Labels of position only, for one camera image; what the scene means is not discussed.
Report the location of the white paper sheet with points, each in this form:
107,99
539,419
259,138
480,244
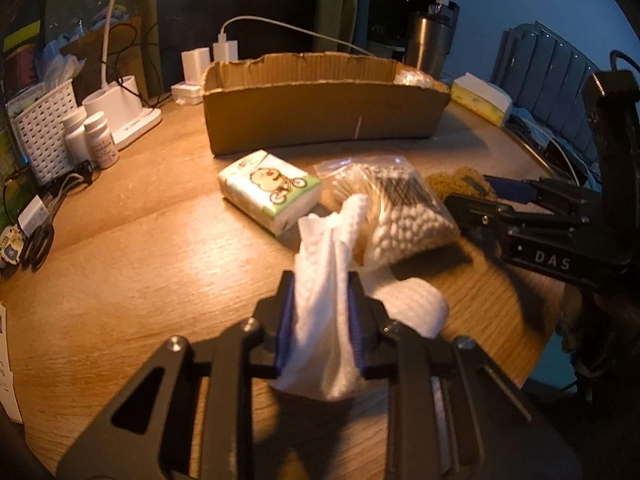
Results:
7,360

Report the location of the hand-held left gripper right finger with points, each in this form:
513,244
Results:
356,325

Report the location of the grey padded headboard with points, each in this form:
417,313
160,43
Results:
545,75

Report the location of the bag of cotton swabs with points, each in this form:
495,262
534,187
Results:
400,210

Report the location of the white desk lamp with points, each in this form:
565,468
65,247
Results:
127,125

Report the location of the cardboard box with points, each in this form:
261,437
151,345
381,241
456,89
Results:
300,115

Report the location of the stainless steel tumbler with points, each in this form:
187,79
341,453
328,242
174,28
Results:
427,45

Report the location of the white charger plug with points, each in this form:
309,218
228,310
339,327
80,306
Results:
196,62
225,52

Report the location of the green cartoon tissue pack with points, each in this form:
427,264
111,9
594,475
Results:
270,190

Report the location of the white soft cloth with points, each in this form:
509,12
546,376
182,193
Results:
325,310

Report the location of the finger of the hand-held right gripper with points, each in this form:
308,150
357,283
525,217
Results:
485,212
510,189

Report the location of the white plug adapter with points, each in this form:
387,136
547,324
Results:
34,215

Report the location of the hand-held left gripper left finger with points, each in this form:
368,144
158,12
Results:
286,320

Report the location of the white plastic bag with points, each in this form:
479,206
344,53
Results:
57,67

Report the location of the white yellow tissue box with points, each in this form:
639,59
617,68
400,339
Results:
480,95

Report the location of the clear water bottle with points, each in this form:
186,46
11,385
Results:
444,4

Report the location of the brown plush pouch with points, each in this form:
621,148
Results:
452,185

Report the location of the orange jar yellow lid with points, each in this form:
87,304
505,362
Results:
22,60

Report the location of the brown paper bag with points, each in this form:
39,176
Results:
120,40

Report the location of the yellow curtain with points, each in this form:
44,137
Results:
335,0

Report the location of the white woven plastic basket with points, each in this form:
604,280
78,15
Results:
42,130

